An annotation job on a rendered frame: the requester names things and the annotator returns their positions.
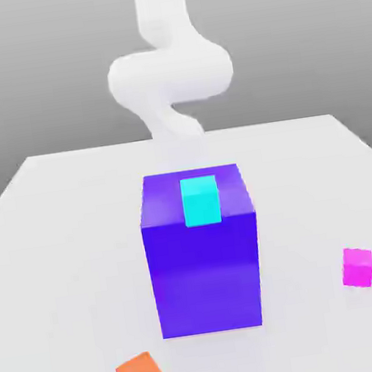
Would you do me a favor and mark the small cyan cube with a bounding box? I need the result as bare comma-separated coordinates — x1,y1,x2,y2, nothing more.
178,173,224,229

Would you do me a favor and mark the small magenta cube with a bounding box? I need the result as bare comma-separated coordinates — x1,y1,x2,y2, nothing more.
337,243,372,292

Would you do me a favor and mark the large purple box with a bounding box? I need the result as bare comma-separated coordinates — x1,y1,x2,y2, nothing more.
132,161,272,341

